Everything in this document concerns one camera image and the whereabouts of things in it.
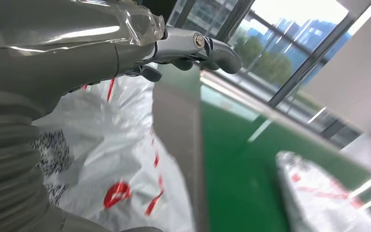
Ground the grey mailer package red print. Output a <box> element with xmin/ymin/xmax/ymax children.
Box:
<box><xmin>31</xmin><ymin>62</ymin><xmax>196</xmax><ymax>232</ymax></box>

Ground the white mailer package black tape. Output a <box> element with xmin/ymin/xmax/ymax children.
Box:
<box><xmin>274</xmin><ymin>150</ymin><xmax>371</xmax><ymax>232</ymax></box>

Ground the green conveyor belt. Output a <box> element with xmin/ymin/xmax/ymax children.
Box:
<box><xmin>200</xmin><ymin>84</ymin><xmax>371</xmax><ymax>232</ymax></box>

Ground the dark window frame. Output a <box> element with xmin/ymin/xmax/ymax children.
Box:
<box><xmin>166</xmin><ymin>0</ymin><xmax>371</xmax><ymax>149</ymax></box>

